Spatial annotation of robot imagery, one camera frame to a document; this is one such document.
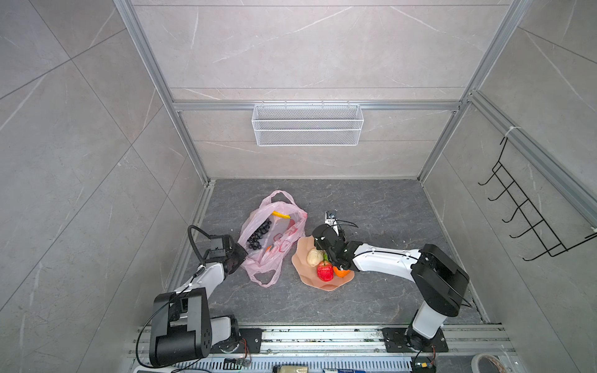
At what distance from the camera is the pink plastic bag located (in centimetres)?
87

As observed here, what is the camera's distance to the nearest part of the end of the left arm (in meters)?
0.67

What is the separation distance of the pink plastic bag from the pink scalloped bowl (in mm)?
31

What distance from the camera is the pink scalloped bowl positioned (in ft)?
2.72

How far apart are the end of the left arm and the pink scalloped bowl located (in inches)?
7.7

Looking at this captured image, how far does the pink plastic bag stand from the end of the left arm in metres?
0.02
